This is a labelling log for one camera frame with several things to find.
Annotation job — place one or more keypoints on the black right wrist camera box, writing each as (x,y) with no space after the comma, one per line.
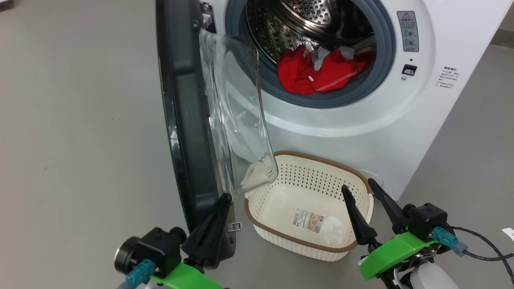
(427,220)

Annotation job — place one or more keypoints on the black round glass washer door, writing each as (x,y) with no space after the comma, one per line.
(188,120)

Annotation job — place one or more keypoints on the red garment with stitched hem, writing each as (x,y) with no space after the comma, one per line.
(337,72)

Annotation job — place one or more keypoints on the stainless steel washing machine drum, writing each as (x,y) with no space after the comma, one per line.
(305,16)

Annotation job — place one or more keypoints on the cream perforated laundry basket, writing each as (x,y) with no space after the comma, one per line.
(277,237)

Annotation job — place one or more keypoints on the white paper tag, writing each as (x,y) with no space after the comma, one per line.
(509,233)

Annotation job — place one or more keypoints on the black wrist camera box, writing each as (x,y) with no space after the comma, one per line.
(427,220)
(156,247)

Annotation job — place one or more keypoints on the product label sticker with barcode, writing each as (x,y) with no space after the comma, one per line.
(308,220)

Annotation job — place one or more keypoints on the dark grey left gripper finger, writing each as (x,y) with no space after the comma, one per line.
(225,251)
(204,237)

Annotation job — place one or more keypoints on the white grey cloth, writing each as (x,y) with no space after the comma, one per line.
(321,56)

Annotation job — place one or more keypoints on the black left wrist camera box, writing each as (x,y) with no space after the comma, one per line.
(156,247)

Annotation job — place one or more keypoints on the grey rubber door gasket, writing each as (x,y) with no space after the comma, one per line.
(383,52)

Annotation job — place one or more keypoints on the white front-load washing machine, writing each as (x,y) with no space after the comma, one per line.
(361,132)

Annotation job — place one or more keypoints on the grey warning sticker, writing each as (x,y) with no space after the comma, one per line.
(408,31)

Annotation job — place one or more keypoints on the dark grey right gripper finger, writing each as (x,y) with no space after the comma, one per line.
(361,228)
(393,212)

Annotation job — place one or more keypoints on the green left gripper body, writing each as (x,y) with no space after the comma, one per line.
(184,279)

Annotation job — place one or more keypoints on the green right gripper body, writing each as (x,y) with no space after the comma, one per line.
(393,253)

